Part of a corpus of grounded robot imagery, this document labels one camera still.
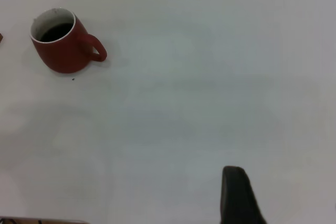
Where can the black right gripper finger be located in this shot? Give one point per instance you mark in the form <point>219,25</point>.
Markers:
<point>237,197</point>

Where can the red ceramic cup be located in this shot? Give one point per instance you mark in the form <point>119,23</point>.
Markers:
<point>65,56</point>

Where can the flat wooden block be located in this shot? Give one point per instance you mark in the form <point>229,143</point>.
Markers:
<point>1,39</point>

